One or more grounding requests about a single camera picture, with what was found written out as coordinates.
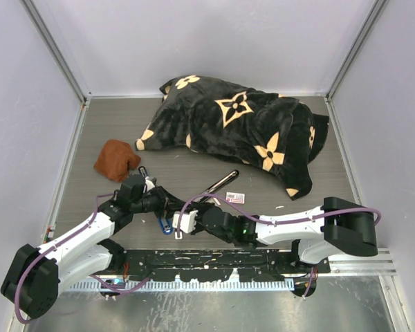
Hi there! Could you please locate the brown folded cloth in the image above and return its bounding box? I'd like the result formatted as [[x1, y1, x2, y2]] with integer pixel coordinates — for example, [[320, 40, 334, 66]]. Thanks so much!
[[93, 139, 141, 183]]

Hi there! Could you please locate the red white staples box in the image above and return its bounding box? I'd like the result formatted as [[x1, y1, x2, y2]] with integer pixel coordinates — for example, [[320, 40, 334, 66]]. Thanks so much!
[[225, 192, 246, 204]]

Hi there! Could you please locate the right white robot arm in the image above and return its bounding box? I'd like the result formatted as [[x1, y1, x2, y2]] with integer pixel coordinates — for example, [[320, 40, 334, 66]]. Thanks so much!
[[193, 197, 380, 273]]

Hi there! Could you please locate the slotted cable duct rail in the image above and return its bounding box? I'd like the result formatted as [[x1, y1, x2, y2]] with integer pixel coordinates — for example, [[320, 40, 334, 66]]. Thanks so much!
[[67, 278, 295, 292]]

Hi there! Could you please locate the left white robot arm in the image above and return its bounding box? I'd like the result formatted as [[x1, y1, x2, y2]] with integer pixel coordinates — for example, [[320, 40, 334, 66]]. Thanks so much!
[[0, 174, 187, 324]]

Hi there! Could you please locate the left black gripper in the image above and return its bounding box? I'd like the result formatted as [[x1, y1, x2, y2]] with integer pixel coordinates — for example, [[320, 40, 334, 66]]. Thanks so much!
[[131, 185, 189, 219]]

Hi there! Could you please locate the black floral plush blanket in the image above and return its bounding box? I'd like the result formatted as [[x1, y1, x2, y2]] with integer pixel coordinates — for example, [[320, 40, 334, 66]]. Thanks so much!
[[136, 75, 330, 201]]

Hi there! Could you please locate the blue stapler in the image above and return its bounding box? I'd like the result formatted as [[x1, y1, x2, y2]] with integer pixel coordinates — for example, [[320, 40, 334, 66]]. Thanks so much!
[[158, 218, 174, 235]]

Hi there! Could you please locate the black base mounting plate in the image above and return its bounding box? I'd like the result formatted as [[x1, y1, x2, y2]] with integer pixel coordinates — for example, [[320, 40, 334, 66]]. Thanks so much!
[[96, 249, 311, 282]]

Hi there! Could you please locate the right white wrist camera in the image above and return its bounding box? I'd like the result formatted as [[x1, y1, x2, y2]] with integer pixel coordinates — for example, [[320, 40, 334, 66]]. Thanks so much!
[[172, 210, 198, 240]]

